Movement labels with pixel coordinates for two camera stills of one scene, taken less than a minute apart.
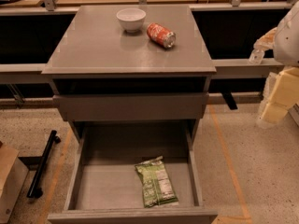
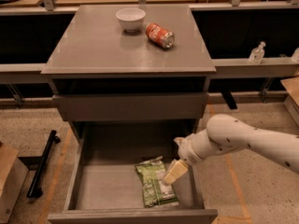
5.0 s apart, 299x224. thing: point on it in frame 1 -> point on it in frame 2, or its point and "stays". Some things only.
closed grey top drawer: [173, 106] stays
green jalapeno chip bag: [157, 188] stays
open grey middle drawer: [104, 186] stays
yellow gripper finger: [284, 96] -> [192, 148]
